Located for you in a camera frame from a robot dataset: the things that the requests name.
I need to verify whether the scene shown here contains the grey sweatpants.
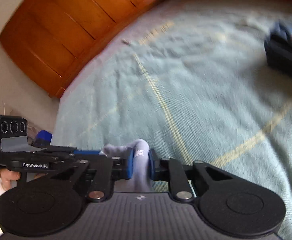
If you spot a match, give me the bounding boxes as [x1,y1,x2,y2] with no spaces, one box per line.
[99,139,152,193]

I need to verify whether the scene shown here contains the person's left hand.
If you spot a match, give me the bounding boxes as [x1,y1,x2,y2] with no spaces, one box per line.
[0,168,21,191]

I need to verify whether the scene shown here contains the orange wooden headboard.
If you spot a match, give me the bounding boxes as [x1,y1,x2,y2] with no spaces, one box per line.
[0,0,162,98]

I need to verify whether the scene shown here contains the black folded umbrella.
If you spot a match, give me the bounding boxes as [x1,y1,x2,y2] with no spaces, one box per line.
[264,21,292,77]

